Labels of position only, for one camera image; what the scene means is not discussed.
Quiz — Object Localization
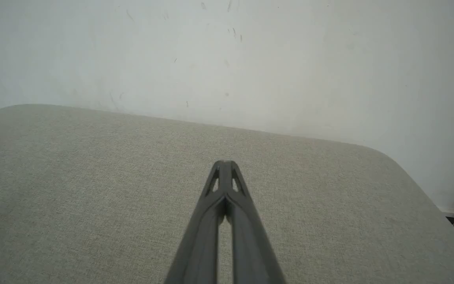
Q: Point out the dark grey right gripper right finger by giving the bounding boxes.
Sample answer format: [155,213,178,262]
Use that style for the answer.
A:
[225,160,287,284]

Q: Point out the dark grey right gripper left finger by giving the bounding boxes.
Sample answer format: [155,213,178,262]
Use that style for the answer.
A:
[164,160,227,284]

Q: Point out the grey fabric sofa cushion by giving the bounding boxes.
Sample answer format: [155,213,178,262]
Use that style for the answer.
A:
[0,104,454,284]

